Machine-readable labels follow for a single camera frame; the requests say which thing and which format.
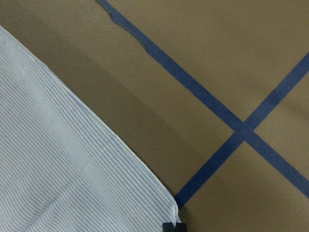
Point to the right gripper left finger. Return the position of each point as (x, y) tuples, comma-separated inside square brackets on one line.
[(168, 227)]

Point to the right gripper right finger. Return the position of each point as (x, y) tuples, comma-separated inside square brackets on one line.
[(180, 227)]

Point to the blue white striped shirt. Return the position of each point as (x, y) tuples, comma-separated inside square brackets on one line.
[(62, 169)]

